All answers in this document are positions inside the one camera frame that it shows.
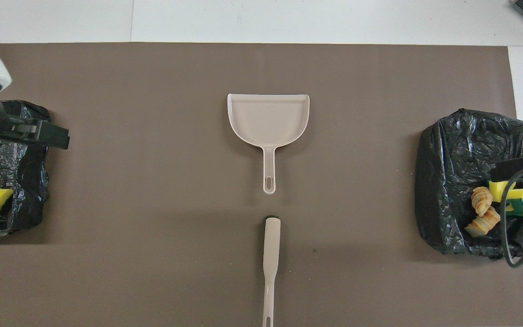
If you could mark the yellow notched sponge piece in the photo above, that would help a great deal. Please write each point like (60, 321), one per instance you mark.
(497, 190)

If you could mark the green yellow sponge piece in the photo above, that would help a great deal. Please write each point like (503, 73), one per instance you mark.
(522, 206)

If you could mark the pale flaky pastry piece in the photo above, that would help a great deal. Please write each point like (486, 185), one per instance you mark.
(481, 200)

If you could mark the orange striped croissant piece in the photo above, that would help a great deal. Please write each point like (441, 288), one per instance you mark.
(484, 223)

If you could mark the beige plastic dustpan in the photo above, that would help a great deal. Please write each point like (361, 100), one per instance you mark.
(268, 119)

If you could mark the beige brush black bristles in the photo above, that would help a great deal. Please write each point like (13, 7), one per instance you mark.
(271, 245)

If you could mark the black bag bin pink tag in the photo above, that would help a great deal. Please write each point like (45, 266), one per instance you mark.
(25, 181)

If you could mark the black bag lined bin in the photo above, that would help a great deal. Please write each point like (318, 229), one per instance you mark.
(461, 150)

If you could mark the brown table mat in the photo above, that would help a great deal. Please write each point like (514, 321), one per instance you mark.
(198, 136)

